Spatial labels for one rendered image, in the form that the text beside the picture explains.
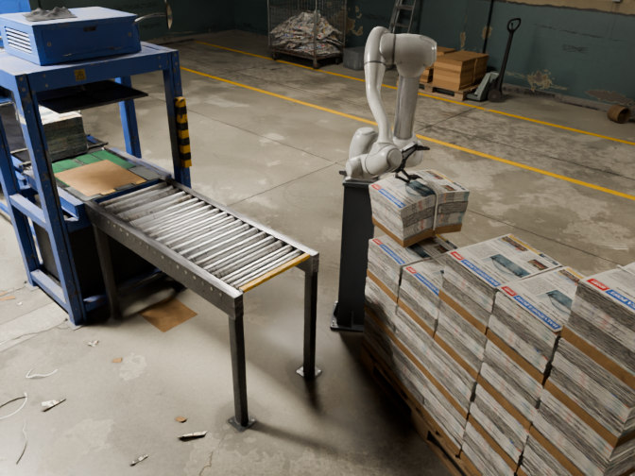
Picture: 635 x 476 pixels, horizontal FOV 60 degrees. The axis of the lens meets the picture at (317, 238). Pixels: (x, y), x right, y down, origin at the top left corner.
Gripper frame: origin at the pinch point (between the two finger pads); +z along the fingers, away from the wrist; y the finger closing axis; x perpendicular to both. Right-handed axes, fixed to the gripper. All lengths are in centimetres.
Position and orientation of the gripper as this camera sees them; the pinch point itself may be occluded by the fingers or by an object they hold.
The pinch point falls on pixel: (423, 161)
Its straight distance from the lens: 268.5
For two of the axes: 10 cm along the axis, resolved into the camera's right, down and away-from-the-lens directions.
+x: 4.5, 4.6, -7.6
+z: 8.9, -1.3, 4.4
